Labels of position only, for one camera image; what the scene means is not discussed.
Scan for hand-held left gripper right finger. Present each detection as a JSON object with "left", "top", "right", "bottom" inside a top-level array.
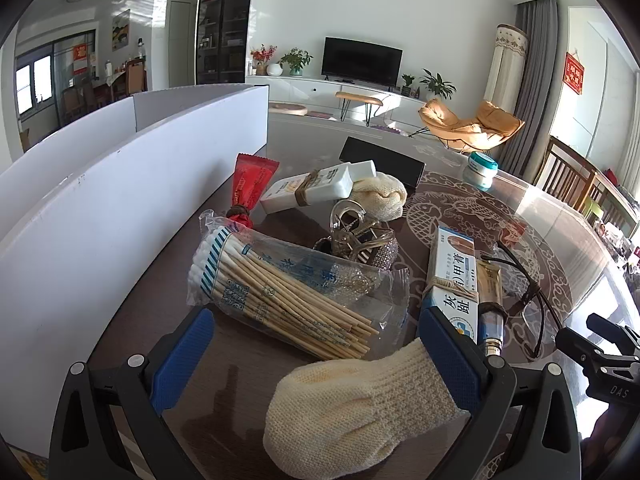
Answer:
[{"left": 417, "top": 306, "right": 583, "bottom": 480}]

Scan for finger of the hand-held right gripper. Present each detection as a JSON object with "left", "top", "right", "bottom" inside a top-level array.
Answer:
[
  {"left": 554, "top": 326, "right": 608, "bottom": 376},
  {"left": 586, "top": 312, "right": 640, "bottom": 356}
]

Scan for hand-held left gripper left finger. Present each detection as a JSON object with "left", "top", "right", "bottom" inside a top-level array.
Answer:
[{"left": 48, "top": 306, "right": 216, "bottom": 480}]

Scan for gold cream tube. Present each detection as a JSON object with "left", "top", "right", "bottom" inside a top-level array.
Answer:
[{"left": 475, "top": 255, "right": 508, "bottom": 358}]

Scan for blue white ointment box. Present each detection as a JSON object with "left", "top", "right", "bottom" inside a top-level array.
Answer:
[{"left": 420, "top": 225, "right": 483, "bottom": 346}]

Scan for cream knit sock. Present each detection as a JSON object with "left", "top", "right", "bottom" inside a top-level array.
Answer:
[
  {"left": 348, "top": 172, "right": 408, "bottom": 221},
  {"left": 262, "top": 337, "right": 473, "bottom": 478}
]

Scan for black eyeglasses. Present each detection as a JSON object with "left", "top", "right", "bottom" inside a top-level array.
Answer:
[{"left": 492, "top": 240, "right": 568, "bottom": 358}]

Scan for cotton swab bag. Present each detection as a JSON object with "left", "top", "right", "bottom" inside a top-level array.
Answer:
[{"left": 187, "top": 210, "right": 411, "bottom": 361}]

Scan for wooden dining chair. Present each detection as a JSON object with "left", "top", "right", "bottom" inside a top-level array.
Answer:
[
  {"left": 532, "top": 136, "right": 598, "bottom": 213},
  {"left": 582, "top": 172, "right": 628, "bottom": 233}
]

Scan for white foam board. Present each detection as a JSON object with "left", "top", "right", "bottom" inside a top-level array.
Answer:
[{"left": 0, "top": 85, "right": 271, "bottom": 456}]

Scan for red snack packet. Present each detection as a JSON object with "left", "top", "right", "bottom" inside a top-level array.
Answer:
[{"left": 227, "top": 154, "right": 281, "bottom": 233}]

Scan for teal cream jar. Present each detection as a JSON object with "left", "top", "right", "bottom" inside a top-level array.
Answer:
[{"left": 462, "top": 152, "right": 499, "bottom": 190}]

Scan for black box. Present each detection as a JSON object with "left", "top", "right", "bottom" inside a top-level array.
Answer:
[{"left": 339, "top": 136, "right": 426, "bottom": 196}]

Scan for white bottle with twine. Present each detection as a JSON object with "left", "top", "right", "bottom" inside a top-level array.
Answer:
[{"left": 260, "top": 160, "right": 377, "bottom": 215}]

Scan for orange lounge chair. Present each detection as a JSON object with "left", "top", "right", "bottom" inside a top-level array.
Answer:
[{"left": 417, "top": 98, "right": 526, "bottom": 153}]

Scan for grey curtain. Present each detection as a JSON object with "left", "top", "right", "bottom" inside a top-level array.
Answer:
[{"left": 500, "top": 0, "right": 571, "bottom": 176}]

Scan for round wooden stool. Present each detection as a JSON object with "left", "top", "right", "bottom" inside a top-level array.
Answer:
[{"left": 268, "top": 100, "right": 308, "bottom": 116}]

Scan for large leafy potted plant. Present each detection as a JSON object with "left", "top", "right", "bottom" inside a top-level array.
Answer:
[{"left": 419, "top": 69, "right": 457, "bottom": 101}]

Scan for orange seat bench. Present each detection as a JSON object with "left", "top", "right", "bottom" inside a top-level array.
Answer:
[{"left": 335, "top": 91, "right": 384, "bottom": 126}]

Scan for covered standing air conditioner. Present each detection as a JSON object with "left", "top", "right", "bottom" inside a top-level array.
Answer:
[{"left": 484, "top": 24, "right": 530, "bottom": 106}]

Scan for white television cabinet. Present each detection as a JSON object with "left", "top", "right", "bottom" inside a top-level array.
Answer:
[{"left": 245, "top": 76, "right": 436, "bottom": 126}]

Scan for red flower arrangement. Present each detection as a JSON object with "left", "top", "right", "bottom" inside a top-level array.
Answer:
[{"left": 250, "top": 44, "right": 278, "bottom": 76}]

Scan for black television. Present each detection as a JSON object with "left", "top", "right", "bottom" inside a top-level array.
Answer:
[{"left": 321, "top": 36, "right": 403, "bottom": 86}]

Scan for green potted plant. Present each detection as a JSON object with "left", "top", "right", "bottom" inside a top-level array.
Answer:
[{"left": 278, "top": 47, "right": 313, "bottom": 77}]

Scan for dark glass display cabinet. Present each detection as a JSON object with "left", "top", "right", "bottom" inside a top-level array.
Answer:
[{"left": 196, "top": 0, "right": 257, "bottom": 85}]

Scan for red wall hanging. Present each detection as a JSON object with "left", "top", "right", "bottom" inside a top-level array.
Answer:
[{"left": 562, "top": 52, "right": 585, "bottom": 95}]

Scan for framed wall painting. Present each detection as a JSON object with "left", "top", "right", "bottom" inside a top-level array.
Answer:
[{"left": 111, "top": 9, "right": 131, "bottom": 52}]

